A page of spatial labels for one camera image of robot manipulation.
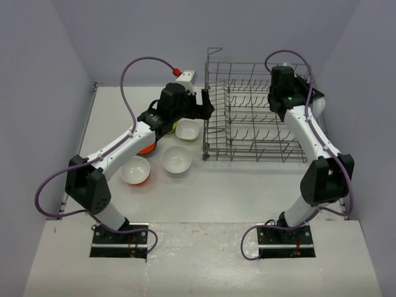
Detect grey wire dish rack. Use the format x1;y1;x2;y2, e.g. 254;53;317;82
202;47;325;164

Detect white round bowl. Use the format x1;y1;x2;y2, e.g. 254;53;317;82
161;146;192;176

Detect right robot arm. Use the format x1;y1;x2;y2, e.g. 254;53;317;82
268;65;355;243

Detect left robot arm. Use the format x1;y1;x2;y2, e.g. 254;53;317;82
65;82;214;243

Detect lime green bowl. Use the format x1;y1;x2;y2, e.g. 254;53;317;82
167;122;178;134

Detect white square bowl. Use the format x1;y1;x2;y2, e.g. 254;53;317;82
175;119;200;141

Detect white bowl orange outside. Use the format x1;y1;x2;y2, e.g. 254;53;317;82
120;156;151;186

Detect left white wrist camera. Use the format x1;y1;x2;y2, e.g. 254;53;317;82
175;70;197;93

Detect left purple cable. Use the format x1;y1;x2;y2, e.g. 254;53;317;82
33;56;180;254

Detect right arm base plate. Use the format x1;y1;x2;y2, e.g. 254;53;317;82
257;225;316;259

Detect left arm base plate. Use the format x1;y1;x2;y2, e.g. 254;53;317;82
90;223;149;259

